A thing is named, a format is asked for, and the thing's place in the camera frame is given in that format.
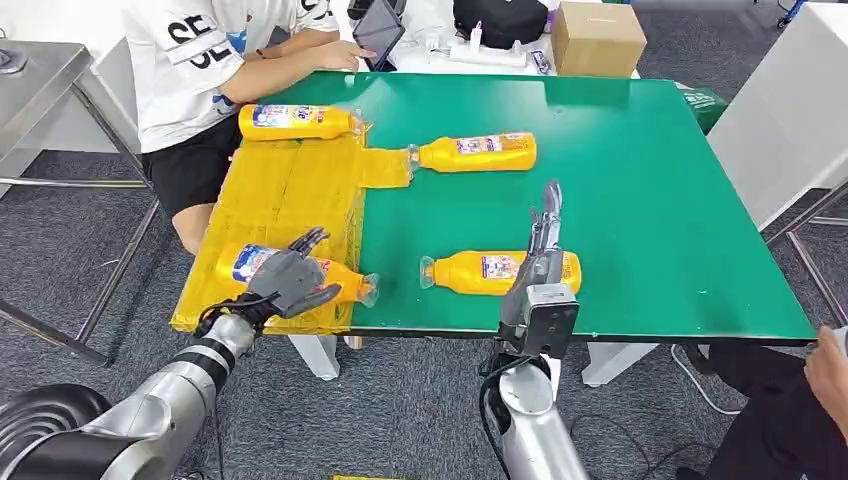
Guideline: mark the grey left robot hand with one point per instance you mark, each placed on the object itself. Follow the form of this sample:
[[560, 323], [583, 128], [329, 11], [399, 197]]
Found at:
[[291, 278]]

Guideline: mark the orange drink bottle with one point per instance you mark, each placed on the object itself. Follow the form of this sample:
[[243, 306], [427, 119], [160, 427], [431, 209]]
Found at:
[[477, 154], [291, 122], [464, 272], [235, 265]]

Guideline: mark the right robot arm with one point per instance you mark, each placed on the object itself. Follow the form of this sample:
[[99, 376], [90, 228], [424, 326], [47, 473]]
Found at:
[[530, 424]]

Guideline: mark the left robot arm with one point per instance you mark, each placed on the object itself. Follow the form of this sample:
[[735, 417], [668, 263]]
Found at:
[[166, 397]]

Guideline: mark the white table leg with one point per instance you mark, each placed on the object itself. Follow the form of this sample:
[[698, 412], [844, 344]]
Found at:
[[613, 364], [318, 354]]

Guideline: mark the person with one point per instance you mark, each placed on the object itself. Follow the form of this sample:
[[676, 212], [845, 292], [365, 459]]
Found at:
[[782, 424], [179, 66]]

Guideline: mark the black tablet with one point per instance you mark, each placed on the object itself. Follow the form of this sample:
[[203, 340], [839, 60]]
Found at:
[[378, 30]]

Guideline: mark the white power strip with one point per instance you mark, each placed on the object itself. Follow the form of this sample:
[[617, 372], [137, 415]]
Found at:
[[487, 56]]

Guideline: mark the steel table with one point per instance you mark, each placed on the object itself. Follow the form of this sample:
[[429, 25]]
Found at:
[[40, 79]]

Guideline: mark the black bag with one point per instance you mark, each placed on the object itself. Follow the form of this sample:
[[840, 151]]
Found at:
[[500, 23]]

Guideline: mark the green mat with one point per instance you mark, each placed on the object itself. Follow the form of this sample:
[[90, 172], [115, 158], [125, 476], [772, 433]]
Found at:
[[629, 199]]

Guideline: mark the cardboard box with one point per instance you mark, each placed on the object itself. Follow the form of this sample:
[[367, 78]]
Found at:
[[596, 40]]

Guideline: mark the green bin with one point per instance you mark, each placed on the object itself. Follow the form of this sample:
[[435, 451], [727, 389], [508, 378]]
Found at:
[[705, 106]]

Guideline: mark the white table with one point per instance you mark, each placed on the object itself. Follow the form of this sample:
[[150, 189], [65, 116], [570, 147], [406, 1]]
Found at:
[[782, 112]]

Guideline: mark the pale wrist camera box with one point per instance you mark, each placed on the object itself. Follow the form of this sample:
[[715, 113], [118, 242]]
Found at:
[[553, 321]]

